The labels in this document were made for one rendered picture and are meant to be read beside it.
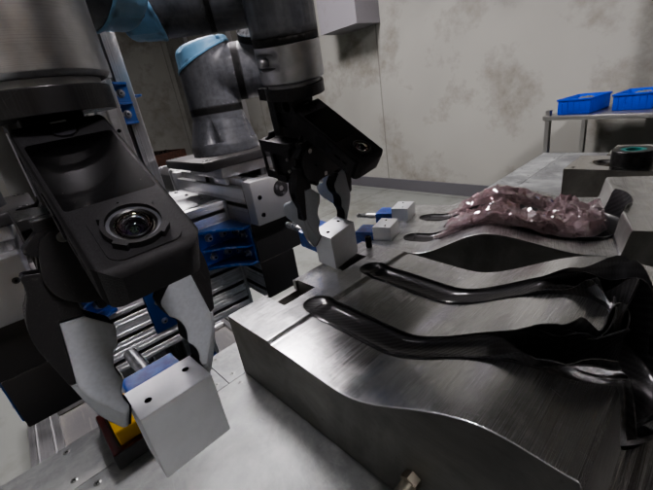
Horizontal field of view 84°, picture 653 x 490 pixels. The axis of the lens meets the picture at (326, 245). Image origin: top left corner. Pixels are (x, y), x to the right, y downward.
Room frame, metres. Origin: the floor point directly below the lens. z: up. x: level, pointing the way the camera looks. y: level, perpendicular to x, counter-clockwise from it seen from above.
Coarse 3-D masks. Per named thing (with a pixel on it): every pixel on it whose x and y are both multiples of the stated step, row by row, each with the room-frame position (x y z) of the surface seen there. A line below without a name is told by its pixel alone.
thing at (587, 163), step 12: (588, 156) 0.93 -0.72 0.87; (600, 156) 0.92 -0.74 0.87; (564, 168) 0.86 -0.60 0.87; (576, 168) 0.84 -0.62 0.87; (588, 168) 0.82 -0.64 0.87; (600, 168) 0.81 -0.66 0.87; (612, 168) 0.79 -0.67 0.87; (624, 168) 0.78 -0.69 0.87; (636, 168) 0.76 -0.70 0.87; (648, 168) 0.75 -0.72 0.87; (564, 180) 0.85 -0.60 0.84; (576, 180) 0.83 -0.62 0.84; (588, 180) 0.82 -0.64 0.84; (600, 180) 0.80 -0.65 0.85; (564, 192) 0.85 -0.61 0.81; (576, 192) 0.83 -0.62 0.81; (588, 192) 0.81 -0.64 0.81; (600, 192) 0.80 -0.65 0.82
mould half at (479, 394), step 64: (384, 256) 0.49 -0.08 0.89; (256, 320) 0.38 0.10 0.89; (320, 320) 0.36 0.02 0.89; (384, 320) 0.34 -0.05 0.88; (448, 320) 0.31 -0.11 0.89; (512, 320) 0.25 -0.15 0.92; (320, 384) 0.27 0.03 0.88; (384, 384) 0.24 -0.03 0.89; (448, 384) 0.20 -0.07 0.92; (512, 384) 0.18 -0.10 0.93; (576, 384) 0.17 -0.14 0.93; (384, 448) 0.21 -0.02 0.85; (448, 448) 0.17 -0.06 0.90; (512, 448) 0.14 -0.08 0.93; (576, 448) 0.13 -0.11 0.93; (640, 448) 0.17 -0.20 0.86
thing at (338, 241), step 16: (288, 224) 0.57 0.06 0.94; (320, 224) 0.53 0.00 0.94; (336, 224) 0.50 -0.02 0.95; (352, 224) 0.49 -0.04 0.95; (304, 240) 0.52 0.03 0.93; (320, 240) 0.48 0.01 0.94; (336, 240) 0.47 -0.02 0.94; (352, 240) 0.49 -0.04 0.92; (320, 256) 0.49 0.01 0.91; (336, 256) 0.47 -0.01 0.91; (352, 256) 0.49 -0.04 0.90
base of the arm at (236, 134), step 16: (192, 112) 0.85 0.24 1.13; (208, 112) 0.83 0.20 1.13; (224, 112) 0.84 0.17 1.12; (240, 112) 0.87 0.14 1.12; (192, 128) 0.87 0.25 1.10; (208, 128) 0.83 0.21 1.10; (224, 128) 0.83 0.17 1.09; (240, 128) 0.85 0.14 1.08; (192, 144) 0.86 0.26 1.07; (208, 144) 0.83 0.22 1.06; (224, 144) 0.82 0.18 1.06; (240, 144) 0.83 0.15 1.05; (256, 144) 0.87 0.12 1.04
